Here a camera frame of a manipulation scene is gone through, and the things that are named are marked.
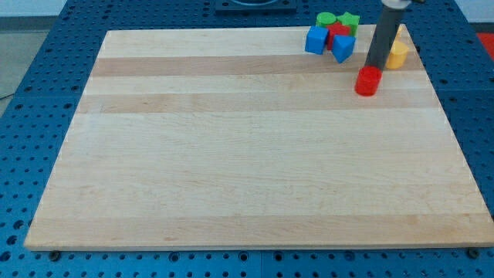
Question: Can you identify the wooden board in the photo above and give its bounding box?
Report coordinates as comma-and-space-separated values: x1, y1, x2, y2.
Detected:
25, 25, 493, 251

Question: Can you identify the red cylinder block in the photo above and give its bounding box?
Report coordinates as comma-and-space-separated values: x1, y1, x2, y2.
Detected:
354, 66, 382, 97

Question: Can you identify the blue cube block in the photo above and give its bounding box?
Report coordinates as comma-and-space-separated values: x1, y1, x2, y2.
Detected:
305, 25, 329, 55

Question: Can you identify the green star block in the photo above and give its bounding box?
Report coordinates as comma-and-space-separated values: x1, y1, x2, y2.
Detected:
337, 12, 360, 36

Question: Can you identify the red star block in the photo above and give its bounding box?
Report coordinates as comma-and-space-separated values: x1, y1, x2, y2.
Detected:
327, 22, 351, 50

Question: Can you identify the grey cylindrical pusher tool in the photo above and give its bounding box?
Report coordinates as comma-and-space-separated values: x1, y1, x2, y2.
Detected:
364, 0, 411, 70

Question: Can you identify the yellow cylinder block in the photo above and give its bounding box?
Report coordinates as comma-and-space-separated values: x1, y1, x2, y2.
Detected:
385, 41, 409, 70

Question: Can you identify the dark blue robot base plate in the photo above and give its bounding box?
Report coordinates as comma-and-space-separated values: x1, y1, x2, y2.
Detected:
215, 0, 298, 15

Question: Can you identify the green cylinder block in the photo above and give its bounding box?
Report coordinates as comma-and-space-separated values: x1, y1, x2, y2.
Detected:
316, 12, 337, 28

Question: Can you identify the blue triangle block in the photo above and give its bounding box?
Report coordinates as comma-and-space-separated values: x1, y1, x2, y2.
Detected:
332, 35, 356, 63

